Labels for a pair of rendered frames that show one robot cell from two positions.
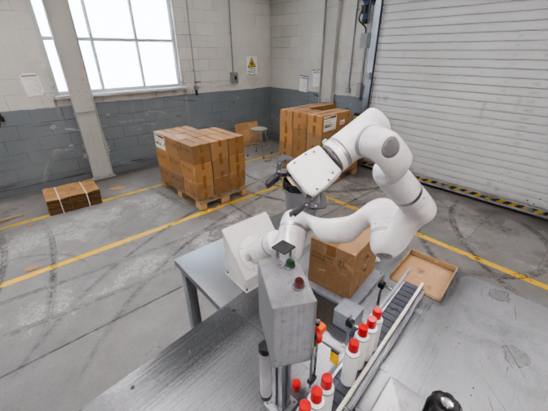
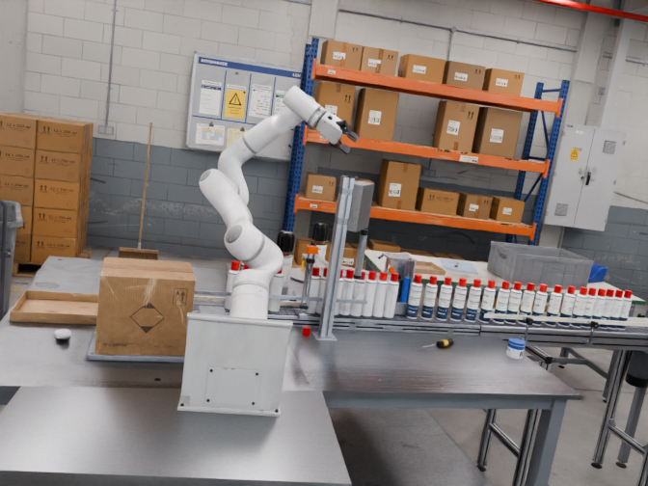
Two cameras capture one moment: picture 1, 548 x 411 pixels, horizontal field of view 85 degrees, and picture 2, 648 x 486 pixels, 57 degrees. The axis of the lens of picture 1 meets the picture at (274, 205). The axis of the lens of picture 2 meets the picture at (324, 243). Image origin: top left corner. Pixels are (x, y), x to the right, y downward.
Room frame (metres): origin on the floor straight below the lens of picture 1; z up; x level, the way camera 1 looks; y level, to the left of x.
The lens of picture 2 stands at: (2.67, 1.18, 1.68)
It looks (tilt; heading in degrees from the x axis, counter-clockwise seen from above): 11 degrees down; 212
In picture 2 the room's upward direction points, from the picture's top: 8 degrees clockwise
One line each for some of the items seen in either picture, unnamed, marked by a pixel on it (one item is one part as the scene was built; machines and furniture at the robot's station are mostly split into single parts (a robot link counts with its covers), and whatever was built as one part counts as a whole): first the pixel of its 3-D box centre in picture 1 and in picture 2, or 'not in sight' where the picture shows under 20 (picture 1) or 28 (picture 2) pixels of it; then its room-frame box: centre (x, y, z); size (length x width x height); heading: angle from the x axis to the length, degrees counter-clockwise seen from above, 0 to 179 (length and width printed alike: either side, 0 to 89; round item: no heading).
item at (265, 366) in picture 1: (265, 372); (361, 254); (0.50, 0.02, 1.18); 0.04 x 0.04 x 0.21
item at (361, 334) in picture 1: (360, 346); not in sight; (0.73, -0.31, 0.98); 0.05 x 0.05 x 0.20
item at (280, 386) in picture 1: (281, 338); (336, 257); (0.62, -0.02, 1.16); 0.04 x 0.04 x 0.67; 48
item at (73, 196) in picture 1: (72, 196); not in sight; (3.85, 2.86, 0.11); 0.65 x 0.54 x 0.22; 129
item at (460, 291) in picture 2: not in sight; (459, 299); (0.03, 0.32, 0.98); 0.05 x 0.05 x 0.20
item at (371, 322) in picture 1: (368, 338); not in sight; (0.77, -0.35, 0.98); 0.05 x 0.05 x 0.20
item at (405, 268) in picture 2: not in sight; (394, 283); (0.18, 0.05, 1.01); 0.14 x 0.13 x 0.26; 138
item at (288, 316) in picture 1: (285, 307); (354, 204); (0.53, -0.03, 1.38); 0.17 x 0.10 x 0.19; 13
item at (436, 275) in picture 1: (423, 272); (60, 307); (1.30, -0.83, 0.85); 0.30 x 0.26 x 0.04; 138
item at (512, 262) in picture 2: not in sight; (537, 265); (-1.77, 0.25, 0.91); 0.60 x 0.40 x 0.22; 135
